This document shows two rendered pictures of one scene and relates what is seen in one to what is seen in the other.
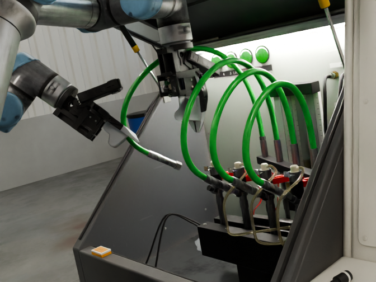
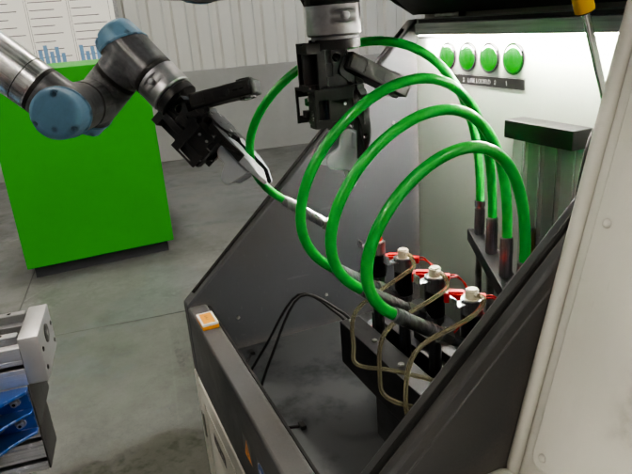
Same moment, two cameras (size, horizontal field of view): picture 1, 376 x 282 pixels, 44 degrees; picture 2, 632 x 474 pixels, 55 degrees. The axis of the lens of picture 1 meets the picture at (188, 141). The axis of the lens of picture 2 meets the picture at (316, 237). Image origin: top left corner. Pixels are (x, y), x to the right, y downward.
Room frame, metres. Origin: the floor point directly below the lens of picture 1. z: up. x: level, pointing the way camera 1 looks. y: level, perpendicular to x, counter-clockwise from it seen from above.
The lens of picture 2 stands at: (0.26, -0.25, 1.47)
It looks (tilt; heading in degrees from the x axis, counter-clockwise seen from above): 20 degrees down; 18
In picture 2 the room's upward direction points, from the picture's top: 4 degrees counter-clockwise
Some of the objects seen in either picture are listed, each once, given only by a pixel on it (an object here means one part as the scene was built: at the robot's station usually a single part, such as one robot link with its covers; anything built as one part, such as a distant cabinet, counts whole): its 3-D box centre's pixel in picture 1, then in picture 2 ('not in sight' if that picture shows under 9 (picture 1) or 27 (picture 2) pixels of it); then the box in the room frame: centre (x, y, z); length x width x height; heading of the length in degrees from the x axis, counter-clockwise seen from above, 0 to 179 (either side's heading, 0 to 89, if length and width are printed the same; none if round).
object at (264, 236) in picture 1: (264, 258); (419, 401); (1.04, -0.13, 0.91); 0.34 x 0.10 x 0.15; 41
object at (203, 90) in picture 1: (197, 94); (357, 126); (1.09, -0.04, 1.32); 0.05 x 0.02 x 0.09; 41
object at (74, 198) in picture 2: not in sight; (81, 160); (3.73, 2.60, 0.65); 0.95 x 0.86 x 1.30; 132
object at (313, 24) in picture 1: (262, 36); (516, 26); (1.30, -0.25, 1.43); 0.54 x 0.03 x 0.02; 41
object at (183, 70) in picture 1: (179, 70); (332, 84); (1.09, -0.01, 1.38); 0.09 x 0.08 x 0.12; 131
